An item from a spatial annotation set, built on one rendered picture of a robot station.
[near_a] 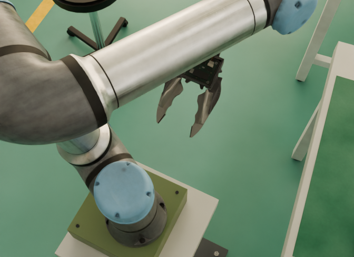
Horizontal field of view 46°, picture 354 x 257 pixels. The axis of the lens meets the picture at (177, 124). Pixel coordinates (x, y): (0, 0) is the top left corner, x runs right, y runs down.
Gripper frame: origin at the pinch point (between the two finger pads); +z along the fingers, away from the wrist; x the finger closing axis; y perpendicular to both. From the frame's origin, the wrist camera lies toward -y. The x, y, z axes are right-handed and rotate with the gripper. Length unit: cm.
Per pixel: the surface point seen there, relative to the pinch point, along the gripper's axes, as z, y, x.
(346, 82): -31, -58, 40
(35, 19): -16, -161, -115
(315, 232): 13, -32, 42
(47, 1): -29, -169, -117
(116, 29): -28, -152, -65
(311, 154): -6, -44, 36
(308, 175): 0, -41, 37
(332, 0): -70, -102, 31
